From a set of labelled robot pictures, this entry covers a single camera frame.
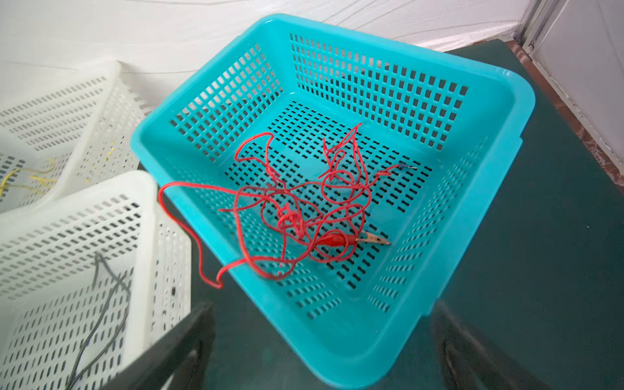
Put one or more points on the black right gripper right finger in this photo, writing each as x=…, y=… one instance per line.
x=469, y=360

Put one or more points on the thick red cable blue terminal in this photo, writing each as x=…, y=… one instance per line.
x=343, y=179

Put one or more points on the teal plastic basket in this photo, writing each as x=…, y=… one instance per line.
x=240, y=147

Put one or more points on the white plastic basket near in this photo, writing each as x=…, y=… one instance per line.
x=89, y=283

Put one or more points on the red alligator clip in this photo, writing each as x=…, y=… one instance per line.
x=338, y=238

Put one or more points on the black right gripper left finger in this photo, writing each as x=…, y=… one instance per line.
x=178, y=360

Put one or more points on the white plastic basket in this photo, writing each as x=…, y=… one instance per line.
x=89, y=283
x=67, y=136

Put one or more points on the white plastic basket far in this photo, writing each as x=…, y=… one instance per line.
x=67, y=136

